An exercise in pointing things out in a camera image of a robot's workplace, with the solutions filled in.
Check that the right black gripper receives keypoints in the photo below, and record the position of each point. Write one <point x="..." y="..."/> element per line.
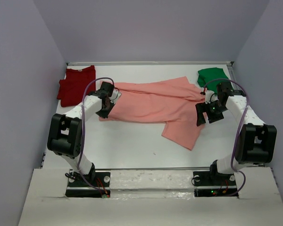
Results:
<point x="202" y="107"/>

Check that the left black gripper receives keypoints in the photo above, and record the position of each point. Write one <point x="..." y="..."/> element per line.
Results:
<point x="104" y="115"/>

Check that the pink t-shirt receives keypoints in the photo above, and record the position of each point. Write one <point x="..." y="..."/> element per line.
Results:
<point x="172" y="102"/>

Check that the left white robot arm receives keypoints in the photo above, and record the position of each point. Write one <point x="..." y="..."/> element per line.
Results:
<point x="67" y="131"/>

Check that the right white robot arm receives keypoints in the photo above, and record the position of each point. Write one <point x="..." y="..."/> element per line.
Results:
<point x="254" y="140"/>

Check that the red folded t-shirt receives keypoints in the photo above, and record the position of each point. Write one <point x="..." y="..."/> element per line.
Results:
<point x="71" y="89"/>

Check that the green t-shirt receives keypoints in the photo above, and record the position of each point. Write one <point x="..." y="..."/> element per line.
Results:
<point x="209" y="74"/>

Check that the white cardboard front cover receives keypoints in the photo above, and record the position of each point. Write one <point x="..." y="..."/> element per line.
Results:
<point x="152" y="198"/>

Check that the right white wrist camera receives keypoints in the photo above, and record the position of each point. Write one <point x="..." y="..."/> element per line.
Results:
<point x="210" y="96"/>

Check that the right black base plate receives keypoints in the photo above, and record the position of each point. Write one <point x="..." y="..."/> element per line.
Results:
<point x="206" y="185"/>

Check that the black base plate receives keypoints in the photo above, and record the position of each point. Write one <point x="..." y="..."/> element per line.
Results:
<point x="78" y="188"/>
<point x="206" y="185"/>

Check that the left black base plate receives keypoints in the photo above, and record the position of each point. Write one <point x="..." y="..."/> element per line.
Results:
<point x="78" y="188"/>

